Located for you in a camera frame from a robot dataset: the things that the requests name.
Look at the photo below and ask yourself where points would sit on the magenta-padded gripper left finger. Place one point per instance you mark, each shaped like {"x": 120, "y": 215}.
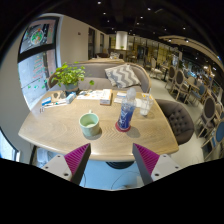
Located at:
{"x": 78, "y": 156}

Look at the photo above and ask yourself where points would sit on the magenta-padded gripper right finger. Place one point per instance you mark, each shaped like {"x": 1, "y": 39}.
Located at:
{"x": 146, "y": 157}

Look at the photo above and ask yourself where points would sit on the clear blue-labelled water bottle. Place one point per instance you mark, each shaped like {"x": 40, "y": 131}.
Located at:
{"x": 126, "y": 115}

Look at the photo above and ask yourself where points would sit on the pale green ceramic mug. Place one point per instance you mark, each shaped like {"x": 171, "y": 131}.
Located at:
{"x": 89, "y": 126}

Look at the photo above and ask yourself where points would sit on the flat round red coaster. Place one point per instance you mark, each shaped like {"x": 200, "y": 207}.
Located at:
{"x": 118, "y": 128}

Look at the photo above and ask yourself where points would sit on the grey tufted armchair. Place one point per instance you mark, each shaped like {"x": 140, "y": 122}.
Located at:
{"x": 178, "y": 120}

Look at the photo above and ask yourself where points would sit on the clear drinking glass with straw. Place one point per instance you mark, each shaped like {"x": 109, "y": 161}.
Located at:
{"x": 146, "y": 106}

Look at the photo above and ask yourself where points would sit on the small blue white box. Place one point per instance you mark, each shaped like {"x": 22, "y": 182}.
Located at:
{"x": 70, "y": 98}

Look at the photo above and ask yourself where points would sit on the white tissue box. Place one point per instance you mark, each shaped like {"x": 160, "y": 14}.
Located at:
{"x": 106, "y": 97}

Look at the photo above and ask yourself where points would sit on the group of dining chairs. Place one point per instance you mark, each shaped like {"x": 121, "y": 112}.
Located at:
{"x": 208, "y": 106}

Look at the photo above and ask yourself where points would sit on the green potted plant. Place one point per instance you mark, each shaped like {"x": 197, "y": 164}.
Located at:
{"x": 70, "y": 75}

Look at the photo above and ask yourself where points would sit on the grey white chevron cushion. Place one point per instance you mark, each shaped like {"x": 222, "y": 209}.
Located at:
{"x": 122, "y": 76}

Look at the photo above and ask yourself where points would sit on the grey curved sofa bench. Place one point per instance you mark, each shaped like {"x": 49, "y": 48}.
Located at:
{"x": 96, "y": 70}

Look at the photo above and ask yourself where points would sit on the white round column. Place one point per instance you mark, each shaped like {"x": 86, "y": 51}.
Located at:
{"x": 121, "y": 40}

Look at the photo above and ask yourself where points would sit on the dark framed food poster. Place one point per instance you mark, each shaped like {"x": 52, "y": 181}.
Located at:
{"x": 38, "y": 35}

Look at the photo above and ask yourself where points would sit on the group of ceiling spotlights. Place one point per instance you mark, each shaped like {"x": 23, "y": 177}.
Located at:
{"x": 141, "y": 17}

